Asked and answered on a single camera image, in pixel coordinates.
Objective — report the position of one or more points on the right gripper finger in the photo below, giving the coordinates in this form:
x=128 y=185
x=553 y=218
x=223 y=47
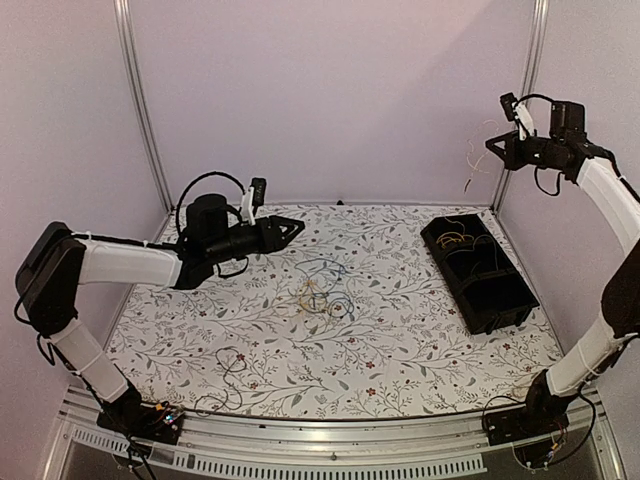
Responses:
x=504 y=141
x=504 y=153

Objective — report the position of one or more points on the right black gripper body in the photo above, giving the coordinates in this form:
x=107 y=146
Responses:
x=522 y=160

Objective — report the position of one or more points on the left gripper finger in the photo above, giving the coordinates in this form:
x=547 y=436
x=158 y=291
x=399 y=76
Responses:
x=287 y=225
x=286 y=235

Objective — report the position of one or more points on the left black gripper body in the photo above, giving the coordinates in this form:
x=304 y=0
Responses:
x=263 y=244

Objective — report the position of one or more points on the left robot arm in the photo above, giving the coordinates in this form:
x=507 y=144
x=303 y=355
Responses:
x=63 y=263

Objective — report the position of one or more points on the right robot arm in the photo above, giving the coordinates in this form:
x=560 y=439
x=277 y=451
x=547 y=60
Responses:
x=573 y=220

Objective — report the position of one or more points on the floral table mat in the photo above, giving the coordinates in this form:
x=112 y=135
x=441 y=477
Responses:
x=353 y=320

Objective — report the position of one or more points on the black plastic bin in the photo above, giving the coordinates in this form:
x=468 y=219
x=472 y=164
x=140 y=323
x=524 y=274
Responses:
x=488 y=289

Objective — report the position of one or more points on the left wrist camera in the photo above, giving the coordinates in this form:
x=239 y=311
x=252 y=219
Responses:
x=258 y=185

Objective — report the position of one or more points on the aluminium front rail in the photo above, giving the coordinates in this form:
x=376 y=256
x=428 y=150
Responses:
x=217 y=446

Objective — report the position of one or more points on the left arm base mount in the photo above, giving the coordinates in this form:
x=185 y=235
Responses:
x=130 y=416

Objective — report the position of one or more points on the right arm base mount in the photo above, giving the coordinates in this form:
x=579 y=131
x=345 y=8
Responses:
x=532 y=418

